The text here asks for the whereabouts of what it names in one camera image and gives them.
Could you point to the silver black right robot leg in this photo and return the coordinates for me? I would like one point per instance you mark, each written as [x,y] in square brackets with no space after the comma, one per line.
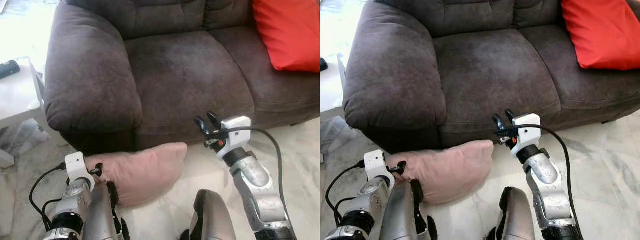
[212,217]
[515,215]

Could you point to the silver black robot leg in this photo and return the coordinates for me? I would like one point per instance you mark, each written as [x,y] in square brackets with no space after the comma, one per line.
[400,215]
[212,217]
[515,215]
[102,217]

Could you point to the red pillow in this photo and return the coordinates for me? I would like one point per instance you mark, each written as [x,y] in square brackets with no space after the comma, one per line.
[292,32]
[607,32]

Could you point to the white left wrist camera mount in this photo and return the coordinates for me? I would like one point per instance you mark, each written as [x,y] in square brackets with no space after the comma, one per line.
[376,165]
[77,167]

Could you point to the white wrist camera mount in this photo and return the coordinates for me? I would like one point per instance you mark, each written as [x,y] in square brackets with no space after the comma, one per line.
[529,131]
[77,167]
[235,136]
[376,165]

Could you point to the silver black left robot leg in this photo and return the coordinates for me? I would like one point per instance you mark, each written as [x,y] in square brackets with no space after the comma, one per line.
[102,217]
[400,215]

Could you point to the white low table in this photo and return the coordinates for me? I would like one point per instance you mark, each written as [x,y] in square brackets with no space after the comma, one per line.
[330,90]
[17,100]

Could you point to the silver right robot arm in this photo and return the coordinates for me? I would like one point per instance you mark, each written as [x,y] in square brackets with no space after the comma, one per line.
[547,187]
[255,190]

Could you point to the dark grey fabric sofa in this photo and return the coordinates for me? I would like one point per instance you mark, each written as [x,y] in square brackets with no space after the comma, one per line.
[490,75]
[185,75]

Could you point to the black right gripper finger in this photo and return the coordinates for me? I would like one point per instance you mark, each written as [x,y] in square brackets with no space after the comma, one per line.
[202,126]
[498,122]
[215,121]
[509,117]

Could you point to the pink pillow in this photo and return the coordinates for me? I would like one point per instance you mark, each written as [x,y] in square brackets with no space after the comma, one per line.
[450,170]
[145,172]

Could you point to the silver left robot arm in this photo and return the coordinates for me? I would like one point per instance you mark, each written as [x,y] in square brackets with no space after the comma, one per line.
[367,207]
[72,207]

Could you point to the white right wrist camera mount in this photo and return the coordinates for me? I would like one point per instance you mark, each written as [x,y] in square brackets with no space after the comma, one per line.
[235,136]
[529,131]

